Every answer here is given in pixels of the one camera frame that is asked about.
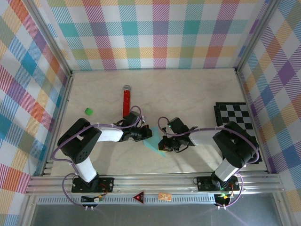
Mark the small controller board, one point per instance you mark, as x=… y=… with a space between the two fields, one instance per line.
x=223 y=196
x=97 y=199

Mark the aluminium frame post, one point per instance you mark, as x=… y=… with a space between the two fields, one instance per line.
x=50 y=37
x=256 y=35

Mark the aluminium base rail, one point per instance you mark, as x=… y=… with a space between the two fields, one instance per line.
x=152 y=182

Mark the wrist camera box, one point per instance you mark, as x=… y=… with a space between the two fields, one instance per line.
x=131 y=118
x=177 y=126

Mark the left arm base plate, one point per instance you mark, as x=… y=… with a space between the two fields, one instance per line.
x=107 y=183

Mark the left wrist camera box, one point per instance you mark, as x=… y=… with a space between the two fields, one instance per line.
x=131 y=118

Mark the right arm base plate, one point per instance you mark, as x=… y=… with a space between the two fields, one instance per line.
x=203 y=183

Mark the light blue paper sheet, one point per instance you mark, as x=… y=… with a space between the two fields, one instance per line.
x=154 y=141

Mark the red glitter tube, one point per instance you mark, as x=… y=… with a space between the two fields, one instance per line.
x=126 y=101

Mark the black folding chessboard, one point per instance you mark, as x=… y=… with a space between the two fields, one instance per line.
x=235 y=113

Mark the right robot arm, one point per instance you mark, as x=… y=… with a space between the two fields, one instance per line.
x=235 y=143

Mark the aluminium side rail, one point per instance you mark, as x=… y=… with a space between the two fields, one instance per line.
x=64 y=106
x=244 y=94

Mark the orange sticker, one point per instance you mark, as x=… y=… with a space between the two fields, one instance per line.
x=164 y=196

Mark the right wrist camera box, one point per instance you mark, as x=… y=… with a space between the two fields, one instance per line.
x=177 y=126

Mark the red warning triangle sticker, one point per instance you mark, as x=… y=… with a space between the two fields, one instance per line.
x=139 y=198

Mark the green cube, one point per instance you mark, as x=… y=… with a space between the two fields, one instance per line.
x=88 y=111

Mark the grey metal panel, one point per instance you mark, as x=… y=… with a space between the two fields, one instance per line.
x=152 y=215

